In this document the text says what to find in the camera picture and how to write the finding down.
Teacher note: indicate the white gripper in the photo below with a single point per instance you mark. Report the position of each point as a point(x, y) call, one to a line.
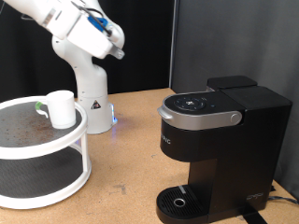
point(88, 40)

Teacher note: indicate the black Keurig coffee machine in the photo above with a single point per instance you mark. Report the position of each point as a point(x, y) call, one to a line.
point(236, 161)

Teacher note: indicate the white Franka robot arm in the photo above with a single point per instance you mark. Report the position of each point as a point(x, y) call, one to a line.
point(90, 81)

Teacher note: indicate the black backdrop curtain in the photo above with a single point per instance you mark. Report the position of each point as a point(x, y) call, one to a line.
point(143, 46)

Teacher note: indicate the white two-tier turntable stand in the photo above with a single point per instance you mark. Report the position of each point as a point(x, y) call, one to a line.
point(37, 151)

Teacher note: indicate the black tape strip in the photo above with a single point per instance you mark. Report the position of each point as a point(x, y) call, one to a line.
point(252, 216)

